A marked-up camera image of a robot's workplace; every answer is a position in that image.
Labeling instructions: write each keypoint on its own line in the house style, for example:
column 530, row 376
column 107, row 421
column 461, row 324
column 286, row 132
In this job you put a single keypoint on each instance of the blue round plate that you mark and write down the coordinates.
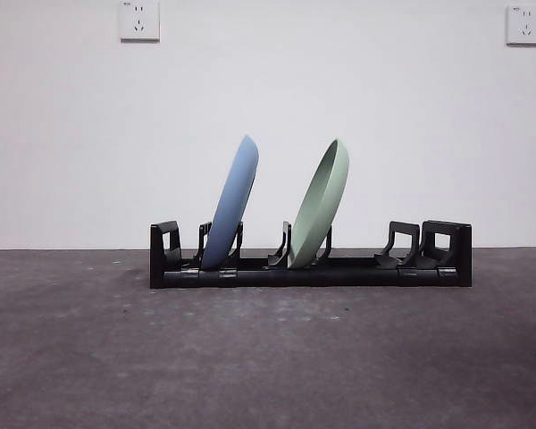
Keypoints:
column 232, row 205

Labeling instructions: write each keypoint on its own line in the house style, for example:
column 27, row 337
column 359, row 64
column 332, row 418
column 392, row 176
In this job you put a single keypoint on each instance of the pale green round plate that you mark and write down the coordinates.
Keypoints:
column 317, row 214

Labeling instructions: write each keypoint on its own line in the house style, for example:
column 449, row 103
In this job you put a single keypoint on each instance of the black plastic plate rack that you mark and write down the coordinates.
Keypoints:
column 348, row 276

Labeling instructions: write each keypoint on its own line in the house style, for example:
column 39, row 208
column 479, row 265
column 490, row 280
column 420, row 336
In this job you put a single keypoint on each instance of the white wall socket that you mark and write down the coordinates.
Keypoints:
column 525, row 24
column 139, row 21

